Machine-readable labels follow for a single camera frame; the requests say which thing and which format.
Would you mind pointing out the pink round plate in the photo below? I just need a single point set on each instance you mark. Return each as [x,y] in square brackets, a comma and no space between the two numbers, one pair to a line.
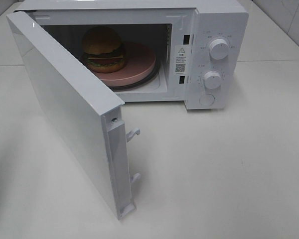
[140,62]

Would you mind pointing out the round white door button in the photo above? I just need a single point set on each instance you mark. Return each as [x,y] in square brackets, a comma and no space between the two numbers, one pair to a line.
[207,100]

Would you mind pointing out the white microwave door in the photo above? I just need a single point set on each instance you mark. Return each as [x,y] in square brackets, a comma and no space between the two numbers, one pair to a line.
[83,110]

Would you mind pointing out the toy hamburger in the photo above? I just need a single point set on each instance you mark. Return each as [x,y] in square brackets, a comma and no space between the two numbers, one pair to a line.
[103,50]

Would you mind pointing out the glass microwave turntable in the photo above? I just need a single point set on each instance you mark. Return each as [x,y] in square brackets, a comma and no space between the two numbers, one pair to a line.
[143,81]

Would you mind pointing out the lower white microwave knob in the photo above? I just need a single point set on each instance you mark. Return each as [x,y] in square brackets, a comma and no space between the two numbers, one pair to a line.
[212,80]

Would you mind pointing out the white microwave knob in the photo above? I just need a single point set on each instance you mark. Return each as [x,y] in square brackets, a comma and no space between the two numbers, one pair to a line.
[219,48]
[212,80]

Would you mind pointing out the white warning label sticker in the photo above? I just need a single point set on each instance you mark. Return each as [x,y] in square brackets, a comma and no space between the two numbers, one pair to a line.
[181,53]

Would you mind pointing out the white microwave oven body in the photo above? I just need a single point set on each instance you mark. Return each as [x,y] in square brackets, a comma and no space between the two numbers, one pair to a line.
[161,25]

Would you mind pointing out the upper white microwave knob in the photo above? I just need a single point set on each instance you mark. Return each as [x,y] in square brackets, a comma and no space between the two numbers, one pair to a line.
[219,48]

